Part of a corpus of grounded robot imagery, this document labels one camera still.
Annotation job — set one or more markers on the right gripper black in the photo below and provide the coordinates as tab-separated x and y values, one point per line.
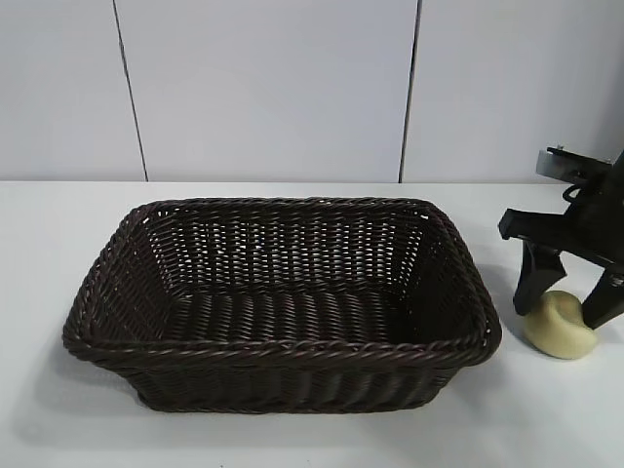
595	229

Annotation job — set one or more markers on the pale yellow round pastry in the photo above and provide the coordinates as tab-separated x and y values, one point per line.
560	336

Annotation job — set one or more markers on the dark brown woven basket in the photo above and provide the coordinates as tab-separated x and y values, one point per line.
273	322

